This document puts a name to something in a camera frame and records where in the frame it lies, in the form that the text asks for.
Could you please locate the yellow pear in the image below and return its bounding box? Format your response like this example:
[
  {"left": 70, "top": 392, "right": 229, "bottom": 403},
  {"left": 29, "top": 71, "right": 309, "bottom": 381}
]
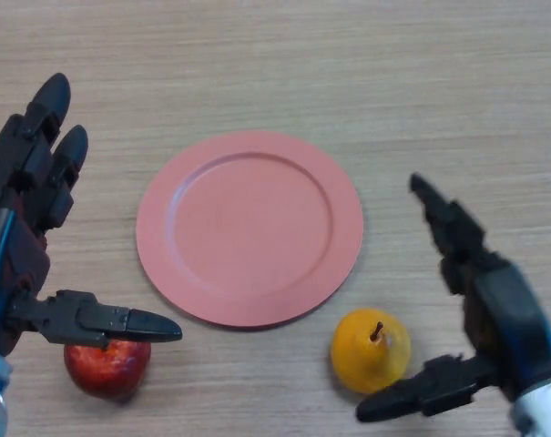
[{"left": 330, "top": 308, "right": 412, "bottom": 395}]

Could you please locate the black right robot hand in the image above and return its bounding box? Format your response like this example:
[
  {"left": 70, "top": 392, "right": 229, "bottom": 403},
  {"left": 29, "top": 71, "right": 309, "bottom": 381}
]
[{"left": 355, "top": 172, "right": 551, "bottom": 423}]

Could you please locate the pink round plate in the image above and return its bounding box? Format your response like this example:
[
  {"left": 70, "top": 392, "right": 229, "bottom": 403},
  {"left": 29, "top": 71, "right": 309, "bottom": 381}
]
[{"left": 135, "top": 130, "right": 364, "bottom": 330}]

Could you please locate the red apple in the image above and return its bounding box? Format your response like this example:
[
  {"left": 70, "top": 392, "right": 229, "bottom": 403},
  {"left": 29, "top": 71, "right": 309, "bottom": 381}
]
[{"left": 64, "top": 339, "right": 152, "bottom": 401}]

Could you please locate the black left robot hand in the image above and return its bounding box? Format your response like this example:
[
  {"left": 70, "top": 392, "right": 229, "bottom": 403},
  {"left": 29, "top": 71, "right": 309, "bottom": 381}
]
[{"left": 0, "top": 72, "right": 184, "bottom": 359}]

